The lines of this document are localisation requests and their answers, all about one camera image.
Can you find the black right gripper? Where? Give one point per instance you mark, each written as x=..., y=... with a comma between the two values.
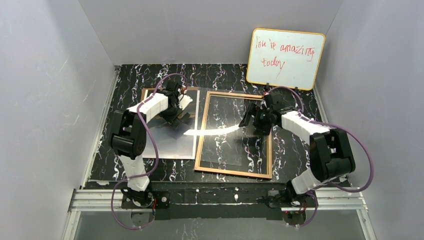
x=257, y=117

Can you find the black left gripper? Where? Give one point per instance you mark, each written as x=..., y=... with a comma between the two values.
x=173, y=114

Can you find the landscape photo print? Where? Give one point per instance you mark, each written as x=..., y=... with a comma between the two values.
x=174, y=144

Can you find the black wooden picture frame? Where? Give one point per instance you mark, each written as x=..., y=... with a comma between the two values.
x=232, y=132

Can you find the clear acrylic sheet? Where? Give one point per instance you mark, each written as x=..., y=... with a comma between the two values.
x=225, y=132

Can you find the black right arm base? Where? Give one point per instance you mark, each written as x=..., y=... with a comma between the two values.
x=285, y=199

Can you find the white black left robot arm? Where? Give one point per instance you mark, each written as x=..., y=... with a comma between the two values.
x=130, y=131

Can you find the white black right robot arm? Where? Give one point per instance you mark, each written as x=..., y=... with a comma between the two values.
x=330, y=153

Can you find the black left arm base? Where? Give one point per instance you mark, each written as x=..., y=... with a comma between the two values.
x=148, y=199

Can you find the whiteboard with red writing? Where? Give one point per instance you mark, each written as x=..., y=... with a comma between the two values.
x=285, y=58

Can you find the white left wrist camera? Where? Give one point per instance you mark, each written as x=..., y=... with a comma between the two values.
x=184, y=101

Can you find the brown frame backing board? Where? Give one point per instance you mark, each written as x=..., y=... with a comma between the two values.
x=192, y=92

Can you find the aluminium mounting rail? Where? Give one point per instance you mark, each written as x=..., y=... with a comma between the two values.
x=218, y=213

